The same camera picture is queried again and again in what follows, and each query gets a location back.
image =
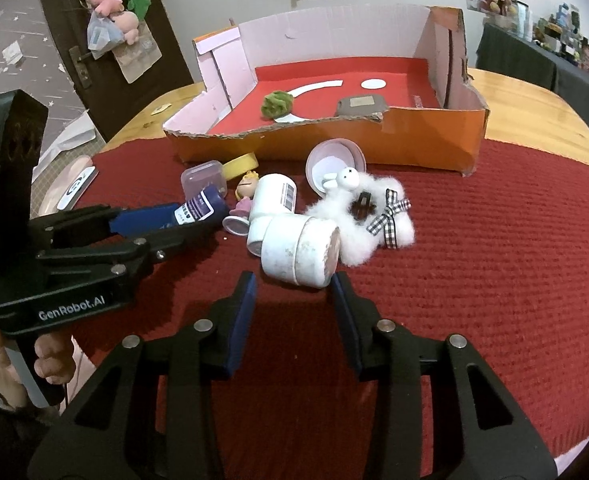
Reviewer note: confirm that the wooden table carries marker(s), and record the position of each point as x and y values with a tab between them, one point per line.
524	110

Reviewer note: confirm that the red table cloth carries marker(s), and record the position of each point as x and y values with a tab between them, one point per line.
499	260

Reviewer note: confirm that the dark covered side table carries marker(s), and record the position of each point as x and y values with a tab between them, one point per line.
519	62

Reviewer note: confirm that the white bottle with barcode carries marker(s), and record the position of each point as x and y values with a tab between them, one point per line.
272	200

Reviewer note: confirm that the person's left hand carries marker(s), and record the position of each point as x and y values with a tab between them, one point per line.
52	360

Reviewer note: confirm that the grey case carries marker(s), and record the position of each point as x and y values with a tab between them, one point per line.
362	107

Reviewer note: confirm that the brown paper bag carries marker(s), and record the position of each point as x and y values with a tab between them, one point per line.
139	57

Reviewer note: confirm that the yellow tape roll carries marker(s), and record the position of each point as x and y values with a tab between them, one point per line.
239	164

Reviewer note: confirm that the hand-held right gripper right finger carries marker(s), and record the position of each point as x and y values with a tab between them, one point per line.
347	330

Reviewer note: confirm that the clear plastic container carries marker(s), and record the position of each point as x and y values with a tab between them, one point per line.
202	175

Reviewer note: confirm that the orange cardboard box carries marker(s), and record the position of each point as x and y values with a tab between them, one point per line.
424	135

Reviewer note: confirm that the dark brown door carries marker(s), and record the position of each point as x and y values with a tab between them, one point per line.
174	50

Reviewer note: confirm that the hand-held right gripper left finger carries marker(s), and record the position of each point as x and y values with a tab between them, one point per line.
242	325

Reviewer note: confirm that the white jar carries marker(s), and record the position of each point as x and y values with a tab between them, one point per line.
294	250

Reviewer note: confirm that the clear plastic bag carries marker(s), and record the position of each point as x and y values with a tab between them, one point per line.
102	32

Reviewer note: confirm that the small table sticker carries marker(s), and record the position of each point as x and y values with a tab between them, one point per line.
161	108

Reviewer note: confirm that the white fluffy plush toy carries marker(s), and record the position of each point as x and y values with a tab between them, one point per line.
399	232

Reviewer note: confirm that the pink round lid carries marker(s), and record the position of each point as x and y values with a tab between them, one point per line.
334	152

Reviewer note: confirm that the blue bottle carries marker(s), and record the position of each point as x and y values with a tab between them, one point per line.
202	206

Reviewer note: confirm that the white paper sheet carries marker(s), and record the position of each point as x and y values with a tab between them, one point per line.
69	135

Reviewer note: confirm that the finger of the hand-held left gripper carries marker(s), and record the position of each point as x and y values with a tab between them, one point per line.
174	240
139	217

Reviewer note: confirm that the pink slipper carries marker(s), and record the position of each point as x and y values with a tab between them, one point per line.
57	185

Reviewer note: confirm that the green fuzzy ball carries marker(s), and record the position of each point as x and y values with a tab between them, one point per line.
277	104

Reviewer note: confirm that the row of small items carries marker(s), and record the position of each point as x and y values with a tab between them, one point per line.
564	35

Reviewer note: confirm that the pale pink plush toy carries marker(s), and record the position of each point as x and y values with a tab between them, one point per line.
127	25

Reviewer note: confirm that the green plush toy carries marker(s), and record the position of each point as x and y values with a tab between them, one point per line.
138	2

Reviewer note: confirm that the person's left forearm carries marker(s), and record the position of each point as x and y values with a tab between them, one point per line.
4	435

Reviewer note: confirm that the small doll figurine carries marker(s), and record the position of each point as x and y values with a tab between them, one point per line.
247	190

